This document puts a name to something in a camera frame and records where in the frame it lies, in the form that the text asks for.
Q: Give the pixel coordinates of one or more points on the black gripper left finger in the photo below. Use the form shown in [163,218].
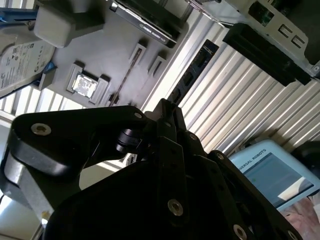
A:
[75,122]

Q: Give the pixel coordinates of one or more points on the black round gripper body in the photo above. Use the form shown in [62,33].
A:
[105,212]

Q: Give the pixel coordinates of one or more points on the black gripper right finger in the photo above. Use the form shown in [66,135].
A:
[215,180]

